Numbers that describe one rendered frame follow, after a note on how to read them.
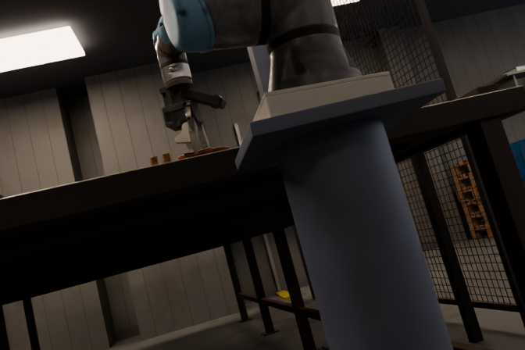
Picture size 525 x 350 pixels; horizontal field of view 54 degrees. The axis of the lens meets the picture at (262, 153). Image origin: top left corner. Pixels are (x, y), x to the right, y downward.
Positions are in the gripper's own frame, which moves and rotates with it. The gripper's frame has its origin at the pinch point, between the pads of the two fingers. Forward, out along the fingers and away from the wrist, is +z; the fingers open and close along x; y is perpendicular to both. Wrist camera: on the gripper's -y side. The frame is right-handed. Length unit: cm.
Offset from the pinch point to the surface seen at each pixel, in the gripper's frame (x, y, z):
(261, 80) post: -182, -2, -71
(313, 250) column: 53, -25, 29
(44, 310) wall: -397, 312, 36
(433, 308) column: 52, -38, 40
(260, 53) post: -183, -6, -88
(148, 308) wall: -415, 205, 64
